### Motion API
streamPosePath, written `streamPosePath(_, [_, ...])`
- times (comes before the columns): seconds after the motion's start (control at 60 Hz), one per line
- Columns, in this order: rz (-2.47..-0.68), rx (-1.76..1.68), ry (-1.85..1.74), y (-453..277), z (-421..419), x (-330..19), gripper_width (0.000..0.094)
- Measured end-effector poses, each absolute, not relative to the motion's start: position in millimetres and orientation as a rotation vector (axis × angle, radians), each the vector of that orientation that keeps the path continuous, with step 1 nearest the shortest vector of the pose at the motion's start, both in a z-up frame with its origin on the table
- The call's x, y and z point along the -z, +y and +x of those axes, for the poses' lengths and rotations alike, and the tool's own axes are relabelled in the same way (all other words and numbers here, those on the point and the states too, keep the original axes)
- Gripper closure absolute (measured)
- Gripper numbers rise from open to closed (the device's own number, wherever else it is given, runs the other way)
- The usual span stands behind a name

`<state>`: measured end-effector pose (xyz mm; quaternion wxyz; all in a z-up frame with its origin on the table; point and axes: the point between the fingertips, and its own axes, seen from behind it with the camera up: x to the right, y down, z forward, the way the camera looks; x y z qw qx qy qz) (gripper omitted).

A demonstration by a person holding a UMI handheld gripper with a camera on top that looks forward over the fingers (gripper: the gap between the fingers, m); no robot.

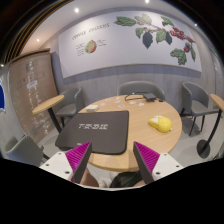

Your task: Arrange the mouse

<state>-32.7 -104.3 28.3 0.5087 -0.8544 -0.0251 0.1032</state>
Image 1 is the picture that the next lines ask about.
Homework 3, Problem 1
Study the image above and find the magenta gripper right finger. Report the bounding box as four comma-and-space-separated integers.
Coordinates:
133, 142, 160, 184

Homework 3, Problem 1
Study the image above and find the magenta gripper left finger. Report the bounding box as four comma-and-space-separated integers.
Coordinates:
65, 141, 92, 183

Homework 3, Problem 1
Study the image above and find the yellow computer mouse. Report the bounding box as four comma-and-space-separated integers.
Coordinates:
148, 115, 172, 133

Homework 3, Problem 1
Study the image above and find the dark grey mouse pad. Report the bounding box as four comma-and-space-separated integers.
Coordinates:
55, 111, 129, 155

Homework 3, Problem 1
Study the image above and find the round wooden table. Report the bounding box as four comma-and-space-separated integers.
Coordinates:
73, 94, 183, 173

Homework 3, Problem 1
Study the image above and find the small white box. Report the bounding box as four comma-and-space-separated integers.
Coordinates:
86, 105, 99, 112

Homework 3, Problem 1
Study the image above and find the grey chair front left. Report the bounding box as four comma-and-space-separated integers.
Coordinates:
4, 136, 49, 167

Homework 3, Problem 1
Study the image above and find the grey chair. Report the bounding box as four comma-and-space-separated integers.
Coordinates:
180, 82, 218, 133
55, 87, 85, 121
4, 136, 49, 167
117, 81, 165, 100

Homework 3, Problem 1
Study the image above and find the grey chair back left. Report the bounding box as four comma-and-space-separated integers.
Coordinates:
55, 87, 85, 121

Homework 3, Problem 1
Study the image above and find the wooden side table right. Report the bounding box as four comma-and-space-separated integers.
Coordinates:
196, 93, 224, 159

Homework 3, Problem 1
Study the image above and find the black power adapter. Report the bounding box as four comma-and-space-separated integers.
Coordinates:
143, 93, 156, 101

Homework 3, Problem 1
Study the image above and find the small wooden side table left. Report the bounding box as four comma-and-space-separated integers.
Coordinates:
32, 95, 64, 132

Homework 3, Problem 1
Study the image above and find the grey chair back centre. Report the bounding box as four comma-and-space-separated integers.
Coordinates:
117, 81, 165, 100

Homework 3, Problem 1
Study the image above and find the grey chair right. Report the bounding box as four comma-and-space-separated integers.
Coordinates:
180, 82, 218, 133

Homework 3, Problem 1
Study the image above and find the coffee cherries wall poster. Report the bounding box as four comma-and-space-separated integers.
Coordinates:
59, 11, 201, 78

